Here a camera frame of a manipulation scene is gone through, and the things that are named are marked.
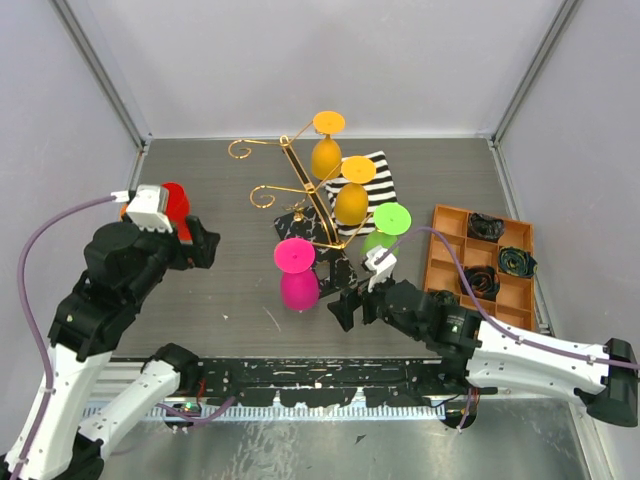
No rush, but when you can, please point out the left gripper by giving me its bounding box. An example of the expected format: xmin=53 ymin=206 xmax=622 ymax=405
xmin=124 ymin=209 xmax=220 ymax=306

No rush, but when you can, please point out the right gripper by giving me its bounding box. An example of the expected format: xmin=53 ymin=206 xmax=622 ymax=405
xmin=327 ymin=267 xmax=425 ymax=342

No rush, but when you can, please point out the pink plastic wine glass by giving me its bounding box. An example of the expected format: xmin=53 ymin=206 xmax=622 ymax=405
xmin=273 ymin=238 xmax=320 ymax=312

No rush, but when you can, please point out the red plastic wine glass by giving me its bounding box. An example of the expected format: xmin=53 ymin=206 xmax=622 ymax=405
xmin=162 ymin=182 xmax=192 ymax=242

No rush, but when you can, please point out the gold wine glass rack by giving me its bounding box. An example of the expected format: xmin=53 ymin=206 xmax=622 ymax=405
xmin=228 ymin=120 xmax=357 ymax=297

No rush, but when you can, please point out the green plastic wine glass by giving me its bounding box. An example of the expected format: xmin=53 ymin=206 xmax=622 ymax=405
xmin=360 ymin=202 xmax=412 ymax=258

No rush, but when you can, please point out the yellow wine glass cluster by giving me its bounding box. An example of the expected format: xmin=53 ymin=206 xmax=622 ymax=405
xmin=311 ymin=110 xmax=346 ymax=180

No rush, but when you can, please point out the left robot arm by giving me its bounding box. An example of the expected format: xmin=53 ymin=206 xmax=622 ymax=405
xmin=1 ymin=216 xmax=220 ymax=479

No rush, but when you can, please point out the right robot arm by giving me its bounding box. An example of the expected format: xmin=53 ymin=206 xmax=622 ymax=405
xmin=327 ymin=280 xmax=639 ymax=427

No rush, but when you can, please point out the rolled dark sock bottom left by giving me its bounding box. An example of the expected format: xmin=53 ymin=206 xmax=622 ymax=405
xmin=430 ymin=290 xmax=460 ymax=305

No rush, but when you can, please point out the rolled dark sock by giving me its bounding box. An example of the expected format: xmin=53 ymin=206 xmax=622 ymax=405
xmin=459 ymin=265 xmax=501 ymax=301
xmin=467 ymin=212 xmax=506 ymax=243
xmin=498 ymin=246 xmax=538 ymax=279
xmin=430 ymin=290 xmax=460 ymax=305

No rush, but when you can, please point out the black white striped cloth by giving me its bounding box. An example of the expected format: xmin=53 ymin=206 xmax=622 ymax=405
xmin=323 ymin=150 xmax=398 ymax=236

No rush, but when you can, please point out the rolled dark sock middle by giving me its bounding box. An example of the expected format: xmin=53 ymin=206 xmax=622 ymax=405
xmin=459 ymin=265 xmax=501 ymax=301

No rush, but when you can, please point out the rolled dark sock top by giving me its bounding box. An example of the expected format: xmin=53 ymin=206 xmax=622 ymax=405
xmin=467 ymin=212 xmax=506 ymax=243

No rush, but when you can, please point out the orange wooden compartment tray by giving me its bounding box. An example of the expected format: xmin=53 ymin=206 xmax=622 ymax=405
xmin=423 ymin=205 xmax=537 ymax=331

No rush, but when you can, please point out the rolled dark sock right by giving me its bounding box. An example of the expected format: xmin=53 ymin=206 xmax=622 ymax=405
xmin=498 ymin=246 xmax=538 ymax=279

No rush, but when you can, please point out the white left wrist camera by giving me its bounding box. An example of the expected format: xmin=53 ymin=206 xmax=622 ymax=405
xmin=111 ymin=185 xmax=173 ymax=233

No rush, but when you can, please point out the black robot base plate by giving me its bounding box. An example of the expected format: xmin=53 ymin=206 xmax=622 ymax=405
xmin=175 ymin=357 xmax=470 ymax=408

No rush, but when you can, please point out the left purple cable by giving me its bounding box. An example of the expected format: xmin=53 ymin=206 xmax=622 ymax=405
xmin=4 ymin=192 xmax=134 ymax=476

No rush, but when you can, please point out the aluminium frame rail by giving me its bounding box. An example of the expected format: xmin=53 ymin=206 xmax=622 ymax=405
xmin=44 ymin=357 xmax=596 ymax=436

